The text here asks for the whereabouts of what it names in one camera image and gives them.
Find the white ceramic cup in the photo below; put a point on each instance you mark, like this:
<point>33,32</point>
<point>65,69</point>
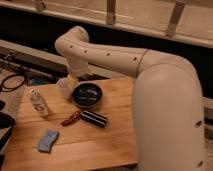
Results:
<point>63,88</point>

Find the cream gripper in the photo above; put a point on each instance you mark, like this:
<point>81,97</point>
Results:
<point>71,82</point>

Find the blue sponge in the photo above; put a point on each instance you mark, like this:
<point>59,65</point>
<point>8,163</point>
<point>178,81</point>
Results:
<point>47,141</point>

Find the blue object behind board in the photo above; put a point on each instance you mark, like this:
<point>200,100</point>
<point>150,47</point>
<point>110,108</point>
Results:
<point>39,81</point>

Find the wooden cutting board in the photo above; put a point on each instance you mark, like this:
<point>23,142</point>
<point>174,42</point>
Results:
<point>80,146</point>

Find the white plastic bottle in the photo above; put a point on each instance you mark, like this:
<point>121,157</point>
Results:
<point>39,103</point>

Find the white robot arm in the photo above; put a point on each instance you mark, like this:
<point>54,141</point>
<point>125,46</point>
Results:
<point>167,100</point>

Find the dark ceramic bowl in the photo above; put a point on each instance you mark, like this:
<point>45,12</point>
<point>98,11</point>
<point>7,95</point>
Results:
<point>87,95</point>

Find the black object at left edge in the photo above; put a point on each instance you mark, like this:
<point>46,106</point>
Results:
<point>7,123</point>

